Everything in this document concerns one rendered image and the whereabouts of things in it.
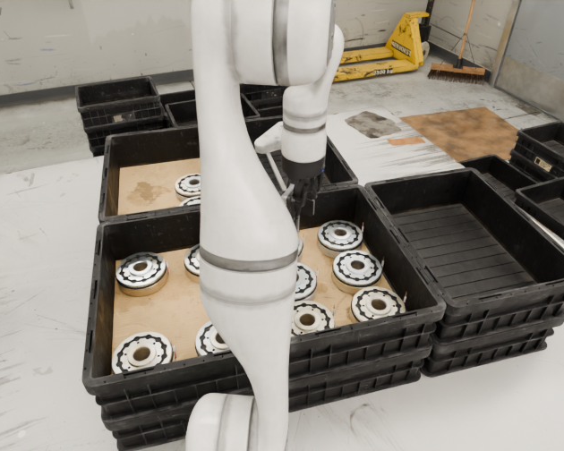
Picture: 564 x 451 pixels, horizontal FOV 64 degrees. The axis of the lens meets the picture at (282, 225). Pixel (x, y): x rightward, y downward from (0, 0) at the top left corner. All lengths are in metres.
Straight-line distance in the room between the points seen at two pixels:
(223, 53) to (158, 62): 3.84
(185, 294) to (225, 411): 0.47
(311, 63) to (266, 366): 0.27
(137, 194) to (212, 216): 0.89
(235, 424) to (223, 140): 0.29
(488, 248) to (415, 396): 0.39
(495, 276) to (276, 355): 0.72
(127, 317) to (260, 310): 0.57
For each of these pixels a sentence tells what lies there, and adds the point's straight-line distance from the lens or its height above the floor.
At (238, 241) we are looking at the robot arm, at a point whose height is 1.28.
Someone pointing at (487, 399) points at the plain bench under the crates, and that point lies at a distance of 1.03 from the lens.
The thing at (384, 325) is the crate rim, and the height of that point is 0.93.
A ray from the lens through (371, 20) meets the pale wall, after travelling 4.82.
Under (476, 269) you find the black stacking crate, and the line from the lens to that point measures 1.07.
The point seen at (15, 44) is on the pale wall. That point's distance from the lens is 4.13.
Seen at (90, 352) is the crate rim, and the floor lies 0.92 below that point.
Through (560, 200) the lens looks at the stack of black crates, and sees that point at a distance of 2.29.
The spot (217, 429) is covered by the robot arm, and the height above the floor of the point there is 1.07.
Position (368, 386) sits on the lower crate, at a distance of 0.95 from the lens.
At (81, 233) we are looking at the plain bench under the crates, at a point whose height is 0.70.
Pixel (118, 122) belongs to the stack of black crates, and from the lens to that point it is 2.48.
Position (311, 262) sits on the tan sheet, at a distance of 1.00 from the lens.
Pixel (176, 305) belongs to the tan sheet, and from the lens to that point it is 0.94.
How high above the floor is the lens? 1.52
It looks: 39 degrees down
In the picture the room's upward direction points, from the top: straight up
